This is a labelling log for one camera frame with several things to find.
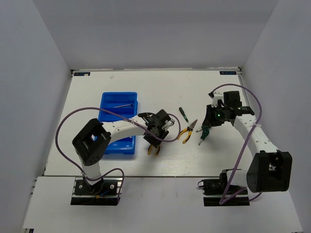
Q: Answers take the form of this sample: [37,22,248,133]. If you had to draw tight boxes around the blue label sticker right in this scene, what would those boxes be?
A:
[219,71,237,75]

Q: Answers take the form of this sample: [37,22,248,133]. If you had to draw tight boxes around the blue label sticker left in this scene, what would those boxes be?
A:
[73,72,90,76]

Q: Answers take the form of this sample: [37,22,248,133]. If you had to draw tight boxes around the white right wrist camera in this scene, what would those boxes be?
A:
[208,91,224,107]

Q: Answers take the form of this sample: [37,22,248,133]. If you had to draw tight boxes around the green stubby phillips screwdriver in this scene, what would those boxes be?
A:
[196,126,210,133]

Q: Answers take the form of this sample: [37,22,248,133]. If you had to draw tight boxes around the blue label sticker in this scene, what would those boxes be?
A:
[219,71,237,75]
[73,72,90,76]

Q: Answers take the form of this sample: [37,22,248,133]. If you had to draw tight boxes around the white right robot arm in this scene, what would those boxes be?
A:
[202,91,293,194]

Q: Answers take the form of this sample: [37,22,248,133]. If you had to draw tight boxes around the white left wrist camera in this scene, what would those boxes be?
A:
[162,119,175,131]

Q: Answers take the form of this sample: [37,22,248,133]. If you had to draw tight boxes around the slim green precision screwdriver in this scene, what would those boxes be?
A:
[178,107,189,123]

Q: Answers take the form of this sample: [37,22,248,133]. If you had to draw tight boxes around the yellow combination pliers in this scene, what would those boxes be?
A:
[147,144,161,156]

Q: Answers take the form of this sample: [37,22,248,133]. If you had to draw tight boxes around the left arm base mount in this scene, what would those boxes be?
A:
[70,178,122,206]

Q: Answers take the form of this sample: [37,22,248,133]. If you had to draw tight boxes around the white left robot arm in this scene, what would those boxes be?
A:
[72,109,174,194]

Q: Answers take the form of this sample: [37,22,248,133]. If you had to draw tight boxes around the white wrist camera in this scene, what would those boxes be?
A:
[208,91,224,107]
[162,119,175,131]

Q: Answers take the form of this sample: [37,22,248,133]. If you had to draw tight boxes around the green stubby flathead screwdriver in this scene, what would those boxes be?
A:
[198,129,210,146]

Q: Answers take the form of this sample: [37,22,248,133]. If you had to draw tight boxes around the blue plastic divided bin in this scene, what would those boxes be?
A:
[98,91,138,155]

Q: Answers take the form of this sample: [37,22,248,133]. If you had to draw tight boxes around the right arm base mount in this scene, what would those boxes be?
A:
[197,170,250,207]

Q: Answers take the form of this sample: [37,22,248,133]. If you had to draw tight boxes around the yellow needle-nose pliers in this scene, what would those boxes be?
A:
[177,119,198,144]

